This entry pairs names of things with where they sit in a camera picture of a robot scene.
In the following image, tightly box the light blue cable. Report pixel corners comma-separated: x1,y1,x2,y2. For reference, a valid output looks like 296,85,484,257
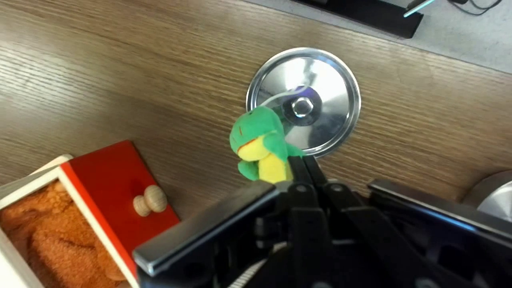
401,0,436,19

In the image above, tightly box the green and yellow plush doll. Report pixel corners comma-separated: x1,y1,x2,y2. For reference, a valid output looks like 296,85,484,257
228,105,305,185

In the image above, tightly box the stainless steel pot lid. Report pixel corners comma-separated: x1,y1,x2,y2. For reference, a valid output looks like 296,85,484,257
244,46,363,157

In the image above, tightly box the black equipment base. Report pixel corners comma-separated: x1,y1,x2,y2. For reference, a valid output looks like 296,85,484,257
294,0,425,40

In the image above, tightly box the black cable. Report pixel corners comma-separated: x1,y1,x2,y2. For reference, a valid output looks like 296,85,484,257
449,0,504,16

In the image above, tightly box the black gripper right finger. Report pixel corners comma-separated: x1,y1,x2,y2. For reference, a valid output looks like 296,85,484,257
305,155,512,288

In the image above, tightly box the orange fuzzy cloth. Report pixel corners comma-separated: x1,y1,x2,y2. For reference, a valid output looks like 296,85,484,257
0,181,129,288

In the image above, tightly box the red-fronted wooden drawer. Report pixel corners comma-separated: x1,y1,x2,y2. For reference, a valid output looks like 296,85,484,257
0,139,182,288

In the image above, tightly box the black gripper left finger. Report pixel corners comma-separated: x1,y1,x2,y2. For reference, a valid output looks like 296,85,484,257
132,157,321,288

